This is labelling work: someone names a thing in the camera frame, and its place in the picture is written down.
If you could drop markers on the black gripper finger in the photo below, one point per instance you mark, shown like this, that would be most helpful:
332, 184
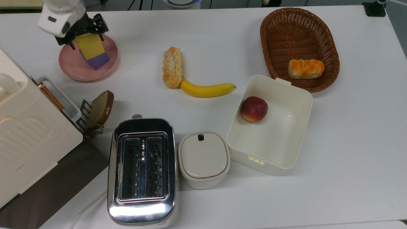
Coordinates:
70, 36
97, 24

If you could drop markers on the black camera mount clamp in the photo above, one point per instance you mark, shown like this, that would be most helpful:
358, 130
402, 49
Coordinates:
374, 9

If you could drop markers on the chrome two-slot toaster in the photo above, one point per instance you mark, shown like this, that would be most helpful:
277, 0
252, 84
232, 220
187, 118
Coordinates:
143, 210

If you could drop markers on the white frame oven door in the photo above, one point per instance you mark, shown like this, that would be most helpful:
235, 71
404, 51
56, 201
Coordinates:
70, 109

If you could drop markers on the cream white oven appliance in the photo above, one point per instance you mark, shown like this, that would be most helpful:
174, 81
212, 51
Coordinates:
28, 140

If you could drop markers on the pink ceramic plate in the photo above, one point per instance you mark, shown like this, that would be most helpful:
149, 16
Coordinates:
74, 68

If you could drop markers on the white plastic box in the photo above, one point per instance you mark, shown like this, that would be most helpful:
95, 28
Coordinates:
279, 133

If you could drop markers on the beige desk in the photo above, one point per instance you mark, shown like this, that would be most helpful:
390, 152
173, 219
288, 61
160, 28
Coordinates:
19, 3

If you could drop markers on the brown bread slice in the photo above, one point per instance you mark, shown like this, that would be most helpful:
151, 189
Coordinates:
101, 109

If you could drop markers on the black tripod legs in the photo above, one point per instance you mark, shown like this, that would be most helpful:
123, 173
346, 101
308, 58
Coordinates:
140, 3

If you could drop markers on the white lidded canister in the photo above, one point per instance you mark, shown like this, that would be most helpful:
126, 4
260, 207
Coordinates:
203, 157

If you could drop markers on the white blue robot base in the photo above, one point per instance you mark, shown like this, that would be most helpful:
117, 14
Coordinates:
181, 2

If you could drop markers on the brown wicker basket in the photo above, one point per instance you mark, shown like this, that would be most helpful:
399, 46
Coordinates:
295, 35

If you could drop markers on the yellow foam cube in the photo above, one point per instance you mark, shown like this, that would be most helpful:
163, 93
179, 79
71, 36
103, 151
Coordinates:
90, 46

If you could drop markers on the long crusty bread pastry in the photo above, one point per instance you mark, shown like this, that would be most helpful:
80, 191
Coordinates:
172, 66

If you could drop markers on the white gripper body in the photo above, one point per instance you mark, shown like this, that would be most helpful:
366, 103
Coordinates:
57, 23

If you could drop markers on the orange glazed bread roll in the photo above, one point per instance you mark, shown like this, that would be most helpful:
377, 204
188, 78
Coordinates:
306, 68

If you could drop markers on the yellow banana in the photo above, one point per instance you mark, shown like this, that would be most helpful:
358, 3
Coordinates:
205, 90

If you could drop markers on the red apple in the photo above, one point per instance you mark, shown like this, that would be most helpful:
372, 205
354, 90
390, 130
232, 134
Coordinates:
253, 109

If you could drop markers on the purple foam cube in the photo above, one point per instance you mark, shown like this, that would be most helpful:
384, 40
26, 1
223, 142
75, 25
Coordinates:
99, 61

